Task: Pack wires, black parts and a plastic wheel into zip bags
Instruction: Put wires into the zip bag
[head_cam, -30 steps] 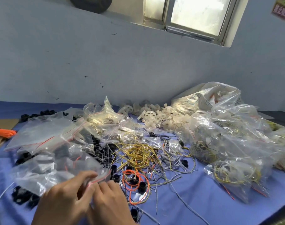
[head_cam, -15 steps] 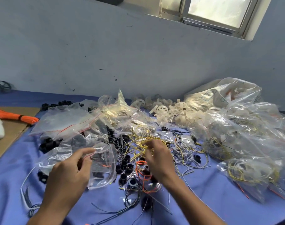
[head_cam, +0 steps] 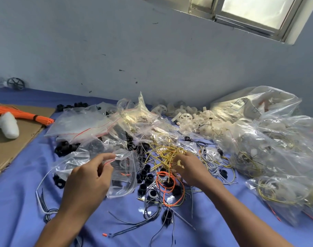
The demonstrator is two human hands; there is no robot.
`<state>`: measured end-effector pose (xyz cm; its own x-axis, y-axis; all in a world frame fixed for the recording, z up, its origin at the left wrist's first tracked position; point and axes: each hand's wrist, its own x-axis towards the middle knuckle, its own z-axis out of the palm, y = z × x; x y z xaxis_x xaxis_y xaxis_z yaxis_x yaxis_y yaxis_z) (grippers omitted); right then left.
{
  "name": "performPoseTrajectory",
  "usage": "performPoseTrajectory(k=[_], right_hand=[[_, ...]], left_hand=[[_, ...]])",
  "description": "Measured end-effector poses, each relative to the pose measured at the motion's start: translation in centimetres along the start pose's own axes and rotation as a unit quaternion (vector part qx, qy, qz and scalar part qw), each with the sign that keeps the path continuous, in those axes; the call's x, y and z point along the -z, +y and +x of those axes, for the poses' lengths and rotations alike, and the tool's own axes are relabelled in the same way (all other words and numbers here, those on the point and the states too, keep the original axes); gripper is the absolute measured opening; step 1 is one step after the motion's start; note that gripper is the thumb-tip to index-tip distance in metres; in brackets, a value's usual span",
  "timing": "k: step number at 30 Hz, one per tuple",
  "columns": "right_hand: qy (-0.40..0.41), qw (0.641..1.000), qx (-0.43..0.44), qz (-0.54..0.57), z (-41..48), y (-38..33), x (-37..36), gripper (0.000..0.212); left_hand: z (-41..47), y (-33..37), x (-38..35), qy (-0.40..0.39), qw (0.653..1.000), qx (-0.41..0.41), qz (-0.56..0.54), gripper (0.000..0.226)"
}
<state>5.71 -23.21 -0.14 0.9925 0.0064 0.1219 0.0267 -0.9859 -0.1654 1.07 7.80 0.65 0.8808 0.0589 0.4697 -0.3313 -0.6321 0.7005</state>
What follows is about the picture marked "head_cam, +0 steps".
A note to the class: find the window frame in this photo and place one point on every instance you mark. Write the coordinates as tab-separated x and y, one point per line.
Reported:
254	15

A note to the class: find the person's right forearm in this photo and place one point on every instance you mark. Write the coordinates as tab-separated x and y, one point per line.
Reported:
246	218

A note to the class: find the blue cloth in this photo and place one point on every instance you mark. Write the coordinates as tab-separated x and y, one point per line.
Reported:
17	213

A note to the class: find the person's right hand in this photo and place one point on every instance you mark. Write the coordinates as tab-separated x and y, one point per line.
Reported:
193	169

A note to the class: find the pile of white plastic wheels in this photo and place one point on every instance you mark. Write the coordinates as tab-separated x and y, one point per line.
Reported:
197	118

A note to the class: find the brown cardboard sheet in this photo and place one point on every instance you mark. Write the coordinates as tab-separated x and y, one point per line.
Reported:
12	146

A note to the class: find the black round wheel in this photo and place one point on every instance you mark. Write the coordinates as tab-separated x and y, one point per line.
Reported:
15	83

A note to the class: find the pile of black plastic rings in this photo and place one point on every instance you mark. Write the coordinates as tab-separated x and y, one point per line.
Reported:
64	147

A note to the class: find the person's left hand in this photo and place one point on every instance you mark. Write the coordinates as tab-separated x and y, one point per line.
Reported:
87	187

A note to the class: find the white handheld device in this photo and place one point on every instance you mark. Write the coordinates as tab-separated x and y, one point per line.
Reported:
6	126

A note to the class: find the orange tie bundle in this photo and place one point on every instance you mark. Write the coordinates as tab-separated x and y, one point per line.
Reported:
23	114

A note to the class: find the clear zip plastic bag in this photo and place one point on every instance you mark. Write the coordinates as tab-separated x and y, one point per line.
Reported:
125	175

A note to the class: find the stack of plastic bags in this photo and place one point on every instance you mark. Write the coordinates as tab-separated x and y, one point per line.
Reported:
82	126

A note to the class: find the pile of large plastic bags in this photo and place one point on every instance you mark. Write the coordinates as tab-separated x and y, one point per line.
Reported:
274	141

